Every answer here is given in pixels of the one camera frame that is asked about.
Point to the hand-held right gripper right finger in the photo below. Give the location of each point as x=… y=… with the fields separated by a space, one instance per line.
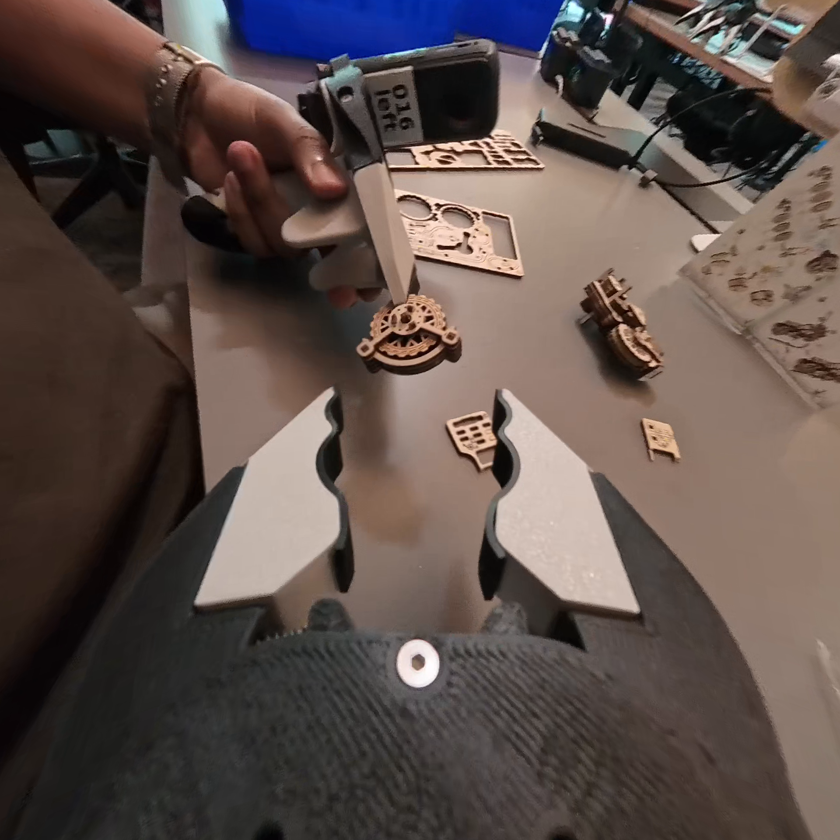
x=558 y=525

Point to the person's left forearm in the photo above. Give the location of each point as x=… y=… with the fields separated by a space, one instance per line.
x=79 y=59

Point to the illustrated instruction booklet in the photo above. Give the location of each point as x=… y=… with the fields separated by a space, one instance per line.
x=768 y=282

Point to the black backpack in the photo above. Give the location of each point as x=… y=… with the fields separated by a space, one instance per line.
x=590 y=59

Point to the small slotted wooden part sheet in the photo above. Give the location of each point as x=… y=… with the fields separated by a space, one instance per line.
x=469 y=433

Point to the wooden motorcycle model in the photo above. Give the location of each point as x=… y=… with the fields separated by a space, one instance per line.
x=620 y=321

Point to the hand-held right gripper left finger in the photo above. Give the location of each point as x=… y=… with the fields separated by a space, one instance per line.
x=275 y=518

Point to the person's brown clothing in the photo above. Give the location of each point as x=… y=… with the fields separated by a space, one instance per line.
x=85 y=407

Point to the black flat bar stand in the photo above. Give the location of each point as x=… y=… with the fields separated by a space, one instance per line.
x=590 y=141

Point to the person's left hand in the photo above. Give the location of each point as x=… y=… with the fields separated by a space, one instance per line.
x=249 y=131

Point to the wooden sheet with long cut-outs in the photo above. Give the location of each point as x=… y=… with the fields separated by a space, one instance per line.
x=505 y=154

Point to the grey desk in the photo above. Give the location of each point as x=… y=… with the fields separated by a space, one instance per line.
x=525 y=367

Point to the wooden gear wheel assembly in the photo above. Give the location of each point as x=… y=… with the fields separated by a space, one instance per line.
x=407 y=341

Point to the blue box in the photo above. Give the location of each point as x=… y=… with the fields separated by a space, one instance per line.
x=394 y=26

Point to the wooden sheet with round cut-outs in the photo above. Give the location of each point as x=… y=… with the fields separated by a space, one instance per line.
x=492 y=253

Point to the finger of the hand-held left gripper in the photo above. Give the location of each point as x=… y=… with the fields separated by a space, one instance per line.
x=387 y=229

